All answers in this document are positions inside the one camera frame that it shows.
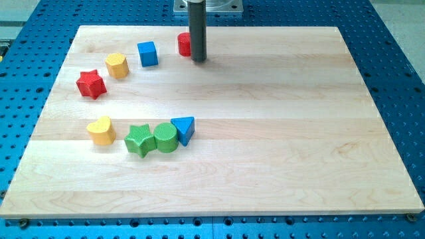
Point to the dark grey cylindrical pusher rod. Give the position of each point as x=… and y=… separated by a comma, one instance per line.
x=197, y=14

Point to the light wooden board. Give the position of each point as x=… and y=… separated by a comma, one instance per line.
x=284, y=125

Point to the red cylinder block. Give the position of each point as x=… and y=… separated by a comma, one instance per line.
x=184, y=44

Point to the silver metal mounting plate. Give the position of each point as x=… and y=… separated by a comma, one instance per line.
x=212, y=6

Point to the green star block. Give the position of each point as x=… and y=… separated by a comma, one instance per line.
x=140, y=140

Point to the yellow heart block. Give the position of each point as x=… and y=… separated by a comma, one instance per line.
x=101, y=131

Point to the green cylinder block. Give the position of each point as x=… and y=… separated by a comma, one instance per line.
x=165, y=135

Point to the yellow hexagon block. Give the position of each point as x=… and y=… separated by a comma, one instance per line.
x=117, y=65

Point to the red star block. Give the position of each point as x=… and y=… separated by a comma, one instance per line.
x=91, y=84

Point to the blue cube block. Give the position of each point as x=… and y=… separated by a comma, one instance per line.
x=147, y=53

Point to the blue triangle block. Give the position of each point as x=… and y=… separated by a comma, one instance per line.
x=185, y=129

